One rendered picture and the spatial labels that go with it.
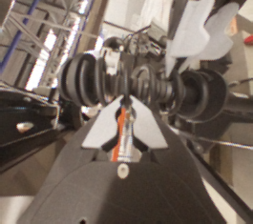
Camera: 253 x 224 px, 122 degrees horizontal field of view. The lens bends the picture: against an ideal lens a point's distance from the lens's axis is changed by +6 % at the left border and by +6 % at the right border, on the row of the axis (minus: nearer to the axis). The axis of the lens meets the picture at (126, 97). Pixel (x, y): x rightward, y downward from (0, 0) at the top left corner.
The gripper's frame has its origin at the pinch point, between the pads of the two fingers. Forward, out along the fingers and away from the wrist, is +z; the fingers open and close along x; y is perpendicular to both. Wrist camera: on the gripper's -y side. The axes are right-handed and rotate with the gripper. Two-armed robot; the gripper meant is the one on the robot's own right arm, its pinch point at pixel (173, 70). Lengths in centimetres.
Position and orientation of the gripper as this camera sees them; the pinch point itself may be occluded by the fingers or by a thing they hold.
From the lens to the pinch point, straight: 18.5
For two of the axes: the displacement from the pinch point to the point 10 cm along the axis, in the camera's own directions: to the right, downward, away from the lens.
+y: 1.0, 6.6, -7.4
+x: 9.9, 0.3, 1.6
